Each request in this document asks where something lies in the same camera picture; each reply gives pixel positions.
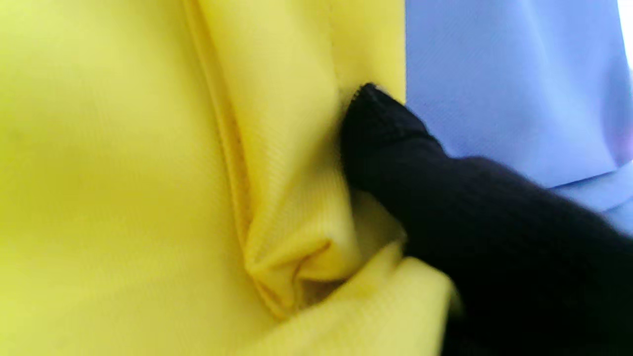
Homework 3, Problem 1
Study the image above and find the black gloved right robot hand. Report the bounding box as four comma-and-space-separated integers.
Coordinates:
340, 83, 633, 356

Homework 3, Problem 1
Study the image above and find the blue-purple rain cover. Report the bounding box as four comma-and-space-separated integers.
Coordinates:
405, 0, 633, 238

